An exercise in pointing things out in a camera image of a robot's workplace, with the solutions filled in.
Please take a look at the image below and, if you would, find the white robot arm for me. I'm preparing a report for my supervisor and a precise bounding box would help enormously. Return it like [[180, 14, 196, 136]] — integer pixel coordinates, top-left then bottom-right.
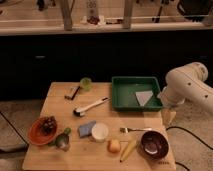
[[158, 62, 213, 126]]

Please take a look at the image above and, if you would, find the silver fork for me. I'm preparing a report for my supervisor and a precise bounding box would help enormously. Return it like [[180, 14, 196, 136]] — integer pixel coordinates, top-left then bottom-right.
[[120, 127, 152, 133]]

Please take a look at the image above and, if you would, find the grey cloth in tray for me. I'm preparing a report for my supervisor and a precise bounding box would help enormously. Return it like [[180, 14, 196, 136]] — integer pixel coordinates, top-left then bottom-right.
[[135, 91, 153, 106]]

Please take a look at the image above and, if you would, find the blue sponge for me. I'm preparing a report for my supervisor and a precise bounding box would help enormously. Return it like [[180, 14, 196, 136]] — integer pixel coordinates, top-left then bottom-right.
[[78, 121, 96, 138]]

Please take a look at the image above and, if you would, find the wooden post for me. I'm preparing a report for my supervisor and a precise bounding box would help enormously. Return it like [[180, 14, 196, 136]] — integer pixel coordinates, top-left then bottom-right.
[[60, 0, 72, 31], [123, 0, 133, 29]]

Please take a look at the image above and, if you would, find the dark purple bowl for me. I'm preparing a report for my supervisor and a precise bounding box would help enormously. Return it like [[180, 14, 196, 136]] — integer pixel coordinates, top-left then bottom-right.
[[140, 131, 169, 159]]

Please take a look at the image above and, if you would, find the white round cup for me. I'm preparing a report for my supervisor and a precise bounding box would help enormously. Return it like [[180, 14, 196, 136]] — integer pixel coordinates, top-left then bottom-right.
[[92, 123, 109, 142]]

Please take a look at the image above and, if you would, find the yellow apple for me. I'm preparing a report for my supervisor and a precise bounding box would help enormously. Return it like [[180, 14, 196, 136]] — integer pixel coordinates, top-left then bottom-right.
[[107, 139, 121, 153]]

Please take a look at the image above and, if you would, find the dark grapes bunch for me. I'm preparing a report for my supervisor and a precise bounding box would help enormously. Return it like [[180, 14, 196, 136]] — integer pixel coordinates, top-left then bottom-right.
[[41, 116, 57, 134]]

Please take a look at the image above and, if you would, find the orange bowl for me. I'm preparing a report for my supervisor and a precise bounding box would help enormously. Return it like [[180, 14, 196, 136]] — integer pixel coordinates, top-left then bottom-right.
[[27, 117, 57, 146]]

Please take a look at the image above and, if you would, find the black cable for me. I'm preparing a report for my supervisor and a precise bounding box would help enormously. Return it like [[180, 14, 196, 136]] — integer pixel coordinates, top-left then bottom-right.
[[165, 125, 213, 171]]

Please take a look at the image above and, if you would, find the white dish brush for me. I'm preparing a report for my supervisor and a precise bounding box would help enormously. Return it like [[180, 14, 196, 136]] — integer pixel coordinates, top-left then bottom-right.
[[73, 97, 109, 117]]

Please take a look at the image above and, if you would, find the dark brown small tool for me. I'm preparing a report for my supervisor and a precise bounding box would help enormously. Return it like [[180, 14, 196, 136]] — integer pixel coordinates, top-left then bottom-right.
[[64, 86, 80, 100]]

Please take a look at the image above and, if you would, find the yellow banana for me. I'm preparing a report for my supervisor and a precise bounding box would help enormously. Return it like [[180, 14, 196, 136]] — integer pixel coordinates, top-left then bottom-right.
[[120, 140, 137, 162]]

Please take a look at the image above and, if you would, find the green vegetable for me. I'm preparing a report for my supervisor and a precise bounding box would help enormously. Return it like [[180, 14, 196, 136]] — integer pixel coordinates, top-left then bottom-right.
[[49, 127, 71, 146]]

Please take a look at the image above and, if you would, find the green plastic tray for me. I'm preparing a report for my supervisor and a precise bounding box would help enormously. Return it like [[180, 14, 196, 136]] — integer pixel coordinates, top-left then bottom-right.
[[111, 76, 163, 112]]

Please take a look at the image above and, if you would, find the metal cup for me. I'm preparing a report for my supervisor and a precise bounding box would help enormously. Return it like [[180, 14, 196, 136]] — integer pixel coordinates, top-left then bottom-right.
[[55, 133, 70, 151]]

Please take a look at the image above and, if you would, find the green plastic cup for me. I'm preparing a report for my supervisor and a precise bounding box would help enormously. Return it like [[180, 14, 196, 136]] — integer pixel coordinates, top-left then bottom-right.
[[80, 77, 92, 91]]

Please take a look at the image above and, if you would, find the wooden post right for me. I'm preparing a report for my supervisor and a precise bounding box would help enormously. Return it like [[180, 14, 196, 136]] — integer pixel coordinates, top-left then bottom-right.
[[123, 0, 133, 29]]

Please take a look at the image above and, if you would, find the wooden post left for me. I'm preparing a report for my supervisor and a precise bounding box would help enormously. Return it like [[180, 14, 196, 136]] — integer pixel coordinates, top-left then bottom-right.
[[60, 0, 72, 31]]

